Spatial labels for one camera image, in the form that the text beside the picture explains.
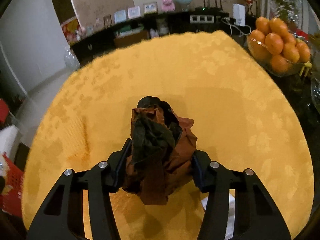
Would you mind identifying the red chair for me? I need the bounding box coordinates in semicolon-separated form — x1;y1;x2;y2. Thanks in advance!
0;99;10;125

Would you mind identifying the red yellow festive banner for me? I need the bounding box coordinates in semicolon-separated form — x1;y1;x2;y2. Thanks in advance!
61;16;80;44

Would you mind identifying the black paper ball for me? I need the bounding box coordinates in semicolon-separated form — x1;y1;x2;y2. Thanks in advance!
131;96;182;164

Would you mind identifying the red plastic mesh basket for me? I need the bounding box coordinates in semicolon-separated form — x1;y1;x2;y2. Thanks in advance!
1;152;24;218

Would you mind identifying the white cushioned bench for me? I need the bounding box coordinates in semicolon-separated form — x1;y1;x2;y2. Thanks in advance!
0;125;22;161

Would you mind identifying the white tissue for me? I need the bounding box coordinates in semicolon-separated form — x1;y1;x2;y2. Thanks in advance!
197;192;235;239

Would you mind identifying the yellow patterned tablecloth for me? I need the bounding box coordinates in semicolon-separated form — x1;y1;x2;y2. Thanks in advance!
22;31;314;237

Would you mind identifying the brown paper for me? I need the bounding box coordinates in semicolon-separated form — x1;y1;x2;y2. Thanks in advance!
123;112;197;205

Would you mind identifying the glass bowl of oranges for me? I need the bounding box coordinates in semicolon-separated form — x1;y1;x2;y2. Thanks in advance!
247;17;312;77

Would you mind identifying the black tv cabinet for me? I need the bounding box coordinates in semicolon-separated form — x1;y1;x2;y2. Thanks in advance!
71;10;255;66

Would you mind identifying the pink plush toy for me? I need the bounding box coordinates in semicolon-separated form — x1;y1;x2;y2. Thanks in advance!
161;0;175;12

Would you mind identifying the black wifi router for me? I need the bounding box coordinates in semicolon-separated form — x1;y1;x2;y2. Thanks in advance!
195;0;223;12

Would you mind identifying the white router box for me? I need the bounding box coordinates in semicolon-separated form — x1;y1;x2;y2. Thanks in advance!
233;4;246;27

